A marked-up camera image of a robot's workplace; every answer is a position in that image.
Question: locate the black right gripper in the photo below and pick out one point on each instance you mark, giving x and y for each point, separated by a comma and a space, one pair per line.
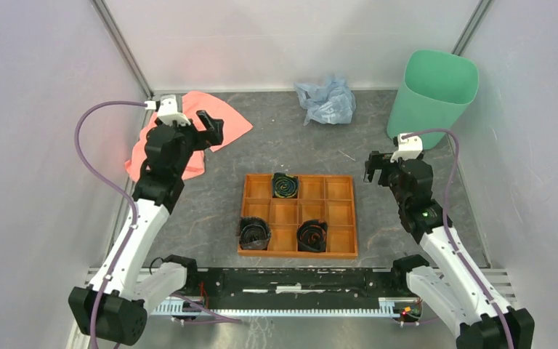
381, 160

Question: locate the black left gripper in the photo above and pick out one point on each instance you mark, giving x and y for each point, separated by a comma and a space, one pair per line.
212, 134

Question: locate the translucent blue plastic trash bag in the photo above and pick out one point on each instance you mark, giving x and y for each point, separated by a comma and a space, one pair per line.
332, 102

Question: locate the green plastic trash bin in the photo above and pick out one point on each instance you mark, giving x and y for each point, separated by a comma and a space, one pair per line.
437, 88

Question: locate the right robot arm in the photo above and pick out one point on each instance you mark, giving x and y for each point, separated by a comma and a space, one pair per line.
478, 315

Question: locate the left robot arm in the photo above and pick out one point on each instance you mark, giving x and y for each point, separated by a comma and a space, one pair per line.
115, 305

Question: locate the orange compartment tray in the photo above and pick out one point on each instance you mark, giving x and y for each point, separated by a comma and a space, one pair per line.
327, 198

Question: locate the rolled black belt yellow stitching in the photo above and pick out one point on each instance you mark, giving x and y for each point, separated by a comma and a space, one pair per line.
284, 185

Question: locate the rolled black belt orange stitching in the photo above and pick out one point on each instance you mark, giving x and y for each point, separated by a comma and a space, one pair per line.
312, 236

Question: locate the rolled black belt left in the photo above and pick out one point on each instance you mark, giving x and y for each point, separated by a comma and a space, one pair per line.
254, 234

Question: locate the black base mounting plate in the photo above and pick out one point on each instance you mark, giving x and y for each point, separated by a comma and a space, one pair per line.
294, 288

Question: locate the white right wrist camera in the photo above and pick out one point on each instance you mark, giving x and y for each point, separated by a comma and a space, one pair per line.
407, 147

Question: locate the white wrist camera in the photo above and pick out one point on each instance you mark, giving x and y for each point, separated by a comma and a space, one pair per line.
168, 110
407, 147

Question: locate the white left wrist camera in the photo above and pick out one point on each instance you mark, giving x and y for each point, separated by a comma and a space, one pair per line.
168, 110

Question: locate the white slotted cable duct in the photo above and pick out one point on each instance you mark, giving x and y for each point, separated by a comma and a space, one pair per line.
381, 308

